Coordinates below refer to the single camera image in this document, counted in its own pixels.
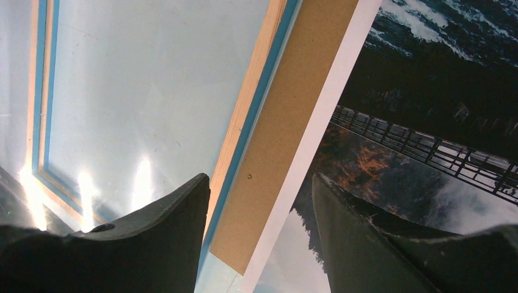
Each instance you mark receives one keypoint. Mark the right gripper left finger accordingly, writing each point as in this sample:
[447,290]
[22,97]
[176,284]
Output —
[153,249]

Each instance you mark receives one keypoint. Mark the light blue table mat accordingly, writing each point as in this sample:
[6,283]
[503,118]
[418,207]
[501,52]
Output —
[144,89]

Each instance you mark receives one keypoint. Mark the brown fibreboard backing board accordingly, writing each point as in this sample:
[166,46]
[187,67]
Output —
[309,50]

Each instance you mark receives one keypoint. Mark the landscape photo print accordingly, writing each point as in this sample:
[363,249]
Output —
[425,129]

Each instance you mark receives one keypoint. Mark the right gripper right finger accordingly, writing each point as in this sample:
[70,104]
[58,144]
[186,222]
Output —
[368,249]

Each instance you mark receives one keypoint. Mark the light wooden picture frame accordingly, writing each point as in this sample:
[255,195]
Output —
[60,193]

